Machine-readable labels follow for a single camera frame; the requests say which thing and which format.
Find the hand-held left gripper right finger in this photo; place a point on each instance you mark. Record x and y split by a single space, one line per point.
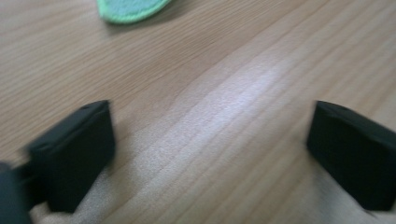
355 155

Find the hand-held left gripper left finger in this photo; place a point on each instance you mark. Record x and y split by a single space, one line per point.
74 155

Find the green towel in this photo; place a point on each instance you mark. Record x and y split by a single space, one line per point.
130 11

